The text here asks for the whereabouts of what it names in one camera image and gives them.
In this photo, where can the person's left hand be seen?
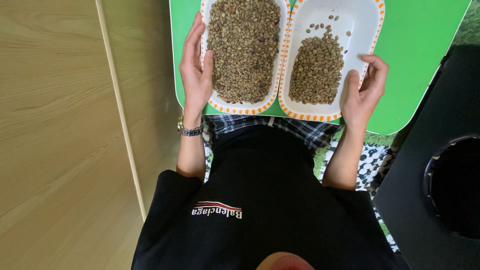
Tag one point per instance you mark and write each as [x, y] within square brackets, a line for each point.
[195, 80]

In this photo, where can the person's right hand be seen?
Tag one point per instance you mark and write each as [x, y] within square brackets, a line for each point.
[360, 105]

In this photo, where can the white tray of beans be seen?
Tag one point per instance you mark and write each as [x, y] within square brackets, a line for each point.
[213, 99]

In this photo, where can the silver metal wristwatch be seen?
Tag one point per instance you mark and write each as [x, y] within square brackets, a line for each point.
[192, 131]

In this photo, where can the small heap of coffee beans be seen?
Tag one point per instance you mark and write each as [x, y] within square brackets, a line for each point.
[317, 71]

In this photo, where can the large heap of coffee beans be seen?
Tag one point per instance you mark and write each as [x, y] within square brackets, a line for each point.
[243, 52]

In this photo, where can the plaid shorts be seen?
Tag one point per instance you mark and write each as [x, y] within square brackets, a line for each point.
[307, 131]

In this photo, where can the green low table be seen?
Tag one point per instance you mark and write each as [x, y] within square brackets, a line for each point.
[408, 56]

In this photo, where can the black speaker box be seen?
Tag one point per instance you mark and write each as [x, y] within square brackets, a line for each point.
[420, 150]

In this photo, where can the black t-shirt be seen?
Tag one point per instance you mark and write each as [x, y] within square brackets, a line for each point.
[262, 195]

